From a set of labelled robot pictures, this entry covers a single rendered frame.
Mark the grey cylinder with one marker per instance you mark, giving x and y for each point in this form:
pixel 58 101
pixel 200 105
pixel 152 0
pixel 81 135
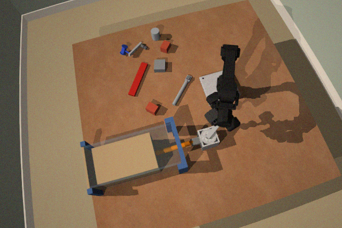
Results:
pixel 155 34

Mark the crank handle with blue knob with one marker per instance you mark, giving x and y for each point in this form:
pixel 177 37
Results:
pixel 124 47

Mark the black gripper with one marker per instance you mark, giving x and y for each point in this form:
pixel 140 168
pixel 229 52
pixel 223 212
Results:
pixel 212 100

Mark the red rectangular bar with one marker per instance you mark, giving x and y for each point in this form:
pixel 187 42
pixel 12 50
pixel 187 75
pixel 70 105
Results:
pixel 137 79

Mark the red cube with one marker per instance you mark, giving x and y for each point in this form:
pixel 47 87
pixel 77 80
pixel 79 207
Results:
pixel 152 108
pixel 165 46

